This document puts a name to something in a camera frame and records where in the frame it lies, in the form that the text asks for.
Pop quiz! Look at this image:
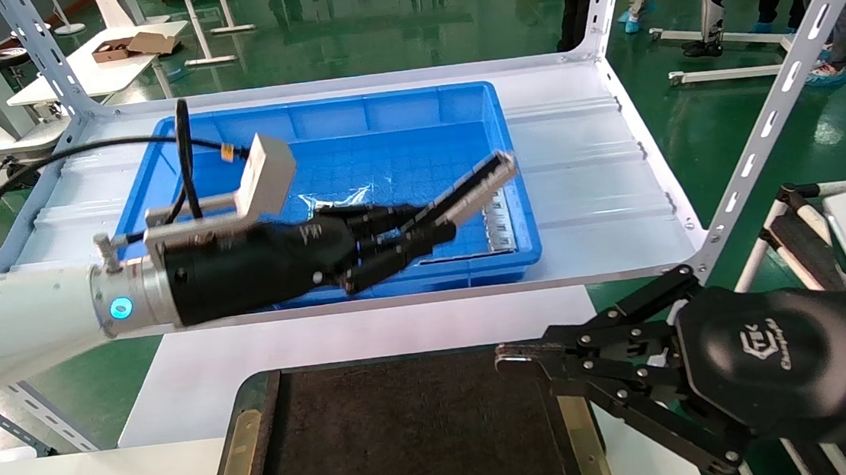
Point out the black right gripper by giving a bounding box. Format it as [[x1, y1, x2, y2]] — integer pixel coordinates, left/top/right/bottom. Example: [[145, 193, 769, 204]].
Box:
[[488, 249, 846, 475]]

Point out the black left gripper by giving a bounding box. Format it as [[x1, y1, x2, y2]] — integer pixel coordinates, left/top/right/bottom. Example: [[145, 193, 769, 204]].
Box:
[[162, 197, 465, 328]]

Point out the long grey metal channel part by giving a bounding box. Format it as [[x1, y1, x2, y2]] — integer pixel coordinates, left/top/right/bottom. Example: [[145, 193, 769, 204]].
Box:
[[394, 149, 523, 235]]

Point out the black container tray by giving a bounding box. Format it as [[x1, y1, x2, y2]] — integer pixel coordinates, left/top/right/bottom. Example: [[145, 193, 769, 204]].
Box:
[[198, 335, 619, 475]]

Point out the clear plastic film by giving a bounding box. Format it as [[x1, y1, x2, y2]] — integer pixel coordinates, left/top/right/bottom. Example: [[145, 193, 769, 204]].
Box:
[[298, 186, 377, 217]]

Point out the thin metal strip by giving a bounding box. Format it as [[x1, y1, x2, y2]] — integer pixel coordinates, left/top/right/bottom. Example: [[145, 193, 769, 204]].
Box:
[[419, 249, 519, 266]]

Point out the flat slotted metal plate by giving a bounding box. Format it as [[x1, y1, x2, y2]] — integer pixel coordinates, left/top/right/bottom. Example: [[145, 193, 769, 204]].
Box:
[[480, 188, 518, 255]]

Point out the blue plastic bin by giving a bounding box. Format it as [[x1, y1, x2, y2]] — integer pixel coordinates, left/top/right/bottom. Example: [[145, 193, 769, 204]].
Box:
[[105, 78, 547, 324]]

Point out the white black tube stand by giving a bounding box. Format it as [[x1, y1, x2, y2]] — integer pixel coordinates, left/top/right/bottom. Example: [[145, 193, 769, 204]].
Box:
[[725, 178, 846, 303]]

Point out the white table with legs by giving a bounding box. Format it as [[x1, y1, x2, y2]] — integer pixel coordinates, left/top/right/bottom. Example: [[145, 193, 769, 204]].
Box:
[[146, 0, 259, 71]]

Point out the open cardboard box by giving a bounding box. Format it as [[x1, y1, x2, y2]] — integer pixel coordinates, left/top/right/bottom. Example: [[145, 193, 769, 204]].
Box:
[[90, 28, 183, 65]]

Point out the white work table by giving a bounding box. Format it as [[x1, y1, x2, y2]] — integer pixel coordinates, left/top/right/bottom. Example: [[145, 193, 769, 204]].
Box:
[[1, 19, 195, 114]]

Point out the white floor stand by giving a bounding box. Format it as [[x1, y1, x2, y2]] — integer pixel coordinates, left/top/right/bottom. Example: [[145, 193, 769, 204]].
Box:
[[49, 0, 87, 37]]

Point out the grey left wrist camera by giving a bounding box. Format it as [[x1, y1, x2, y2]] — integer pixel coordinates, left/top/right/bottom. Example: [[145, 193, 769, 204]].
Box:
[[135, 130, 304, 252]]

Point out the white floor frame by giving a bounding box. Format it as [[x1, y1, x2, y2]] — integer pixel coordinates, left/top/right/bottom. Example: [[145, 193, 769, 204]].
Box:
[[648, 14, 812, 88]]

